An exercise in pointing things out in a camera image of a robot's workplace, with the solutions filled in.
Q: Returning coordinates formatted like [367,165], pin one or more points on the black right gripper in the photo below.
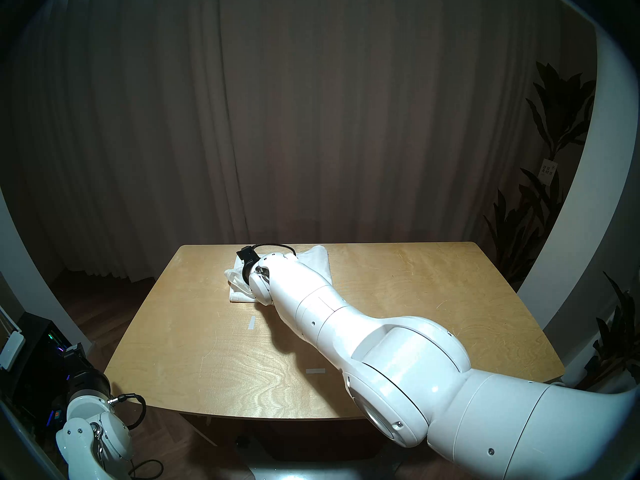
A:
[248,268]

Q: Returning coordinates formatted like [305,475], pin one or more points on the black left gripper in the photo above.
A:
[87,381]

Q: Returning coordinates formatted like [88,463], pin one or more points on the white shirt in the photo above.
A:
[320,264]

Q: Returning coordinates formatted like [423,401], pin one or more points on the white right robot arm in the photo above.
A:
[400,364]

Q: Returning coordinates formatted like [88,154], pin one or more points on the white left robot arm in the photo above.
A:
[95,439]

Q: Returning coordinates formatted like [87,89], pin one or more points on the black computer tower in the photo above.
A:
[35,364]

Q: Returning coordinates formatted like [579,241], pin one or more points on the brown pleated curtain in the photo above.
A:
[300,109]

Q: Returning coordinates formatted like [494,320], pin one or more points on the grey table base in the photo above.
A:
[310,464]

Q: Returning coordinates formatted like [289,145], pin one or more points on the white plant tag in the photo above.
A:
[548,168]

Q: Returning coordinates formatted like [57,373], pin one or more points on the tall dark leafy plant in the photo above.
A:
[555,109]

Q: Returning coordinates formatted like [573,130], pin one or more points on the small dark potted plant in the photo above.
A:
[620,334]

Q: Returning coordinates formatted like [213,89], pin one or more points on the white wall box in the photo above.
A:
[11,351]

